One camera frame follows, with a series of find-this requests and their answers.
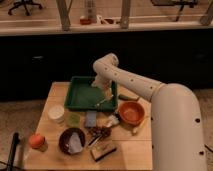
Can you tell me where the black office chair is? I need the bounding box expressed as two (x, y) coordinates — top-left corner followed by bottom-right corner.
(8, 0), (43, 16)

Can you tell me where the wooden table frame leg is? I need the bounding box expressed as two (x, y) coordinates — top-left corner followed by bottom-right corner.
(56, 0), (70, 31)
(120, 0), (131, 29)

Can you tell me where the dark brown bowl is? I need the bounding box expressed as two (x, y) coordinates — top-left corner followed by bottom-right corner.
(59, 128), (85, 155)

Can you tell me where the silver fork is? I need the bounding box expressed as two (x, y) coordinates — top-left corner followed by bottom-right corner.
(94, 95), (113, 107)

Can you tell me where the yellow banana toy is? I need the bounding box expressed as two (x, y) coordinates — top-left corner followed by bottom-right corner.
(132, 119), (146, 135)

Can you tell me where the black pole stand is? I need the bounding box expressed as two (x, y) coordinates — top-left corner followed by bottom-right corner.
(6, 132), (20, 171)

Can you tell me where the white crumpled object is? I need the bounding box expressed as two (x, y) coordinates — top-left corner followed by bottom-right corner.
(106, 115), (119, 127)

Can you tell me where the green cup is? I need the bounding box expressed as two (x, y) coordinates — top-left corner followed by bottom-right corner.
(66, 114), (80, 127)

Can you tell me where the green cucumber toy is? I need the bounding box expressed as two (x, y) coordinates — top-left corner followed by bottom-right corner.
(118, 94), (140, 101)

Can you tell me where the green plastic tray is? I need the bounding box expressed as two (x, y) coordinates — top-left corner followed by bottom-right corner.
(64, 76), (118, 112)

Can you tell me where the dark brown grape bunch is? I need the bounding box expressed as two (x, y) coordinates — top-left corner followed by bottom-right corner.
(89, 126), (111, 138)

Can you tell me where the black wooden brush block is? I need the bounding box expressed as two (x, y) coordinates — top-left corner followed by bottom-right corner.
(90, 141), (117, 162)

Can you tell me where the red object on shelf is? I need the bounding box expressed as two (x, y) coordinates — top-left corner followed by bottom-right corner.
(79, 16), (92, 25)

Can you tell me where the orange bowl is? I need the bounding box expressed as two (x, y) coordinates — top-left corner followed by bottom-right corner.
(118, 101), (145, 126)

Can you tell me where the white cup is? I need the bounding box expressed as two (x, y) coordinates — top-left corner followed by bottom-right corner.
(48, 105), (64, 123)

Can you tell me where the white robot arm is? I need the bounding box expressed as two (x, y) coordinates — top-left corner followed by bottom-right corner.
(93, 53), (207, 171)

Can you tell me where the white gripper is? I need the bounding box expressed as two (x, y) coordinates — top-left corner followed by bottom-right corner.
(91, 75), (111, 95)

